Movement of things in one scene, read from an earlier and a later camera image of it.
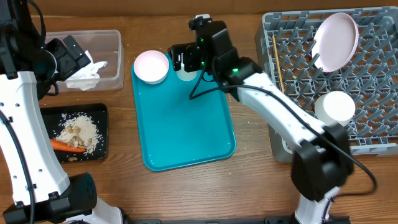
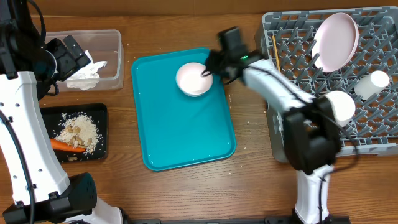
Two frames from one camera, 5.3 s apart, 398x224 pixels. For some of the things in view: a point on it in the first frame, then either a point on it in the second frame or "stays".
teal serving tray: x=183 y=123 stays
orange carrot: x=63 y=145 stays
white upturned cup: x=185 y=76 → x=370 y=84
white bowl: x=334 y=106 stays
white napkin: x=87 y=76 stays
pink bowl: x=151 y=66 → x=190 y=81
